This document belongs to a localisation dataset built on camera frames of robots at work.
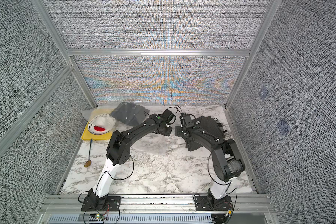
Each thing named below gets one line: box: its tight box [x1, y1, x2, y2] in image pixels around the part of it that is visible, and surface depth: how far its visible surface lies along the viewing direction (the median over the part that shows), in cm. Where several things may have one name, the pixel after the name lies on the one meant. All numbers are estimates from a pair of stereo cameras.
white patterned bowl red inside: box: [87, 113, 116, 135], surface depth 105 cm
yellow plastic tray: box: [81, 109, 113, 141], surface depth 103 cm
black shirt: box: [109, 101, 150, 126], surface depth 112 cm
